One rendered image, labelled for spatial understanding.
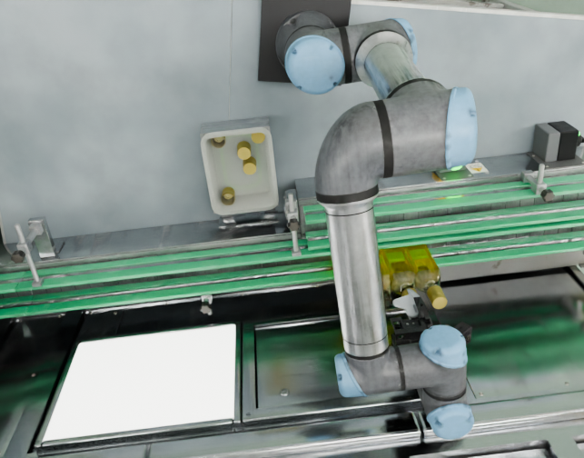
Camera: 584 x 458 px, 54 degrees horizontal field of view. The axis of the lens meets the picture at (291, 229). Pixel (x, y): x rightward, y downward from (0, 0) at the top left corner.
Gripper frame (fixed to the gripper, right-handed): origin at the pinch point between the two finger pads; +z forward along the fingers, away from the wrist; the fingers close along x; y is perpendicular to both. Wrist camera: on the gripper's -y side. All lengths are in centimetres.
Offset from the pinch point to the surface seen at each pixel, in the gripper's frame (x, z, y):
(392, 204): -13.2, 22.4, -0.7
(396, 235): -6.1, 19.3, -0.8
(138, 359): 12, 7, 65
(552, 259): 12, 27, -46
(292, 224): -15.7, 14.2, 24.5
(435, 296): -1.2, -0.4, -4.9
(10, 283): -4, 22, 96
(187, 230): -6, 35, 52
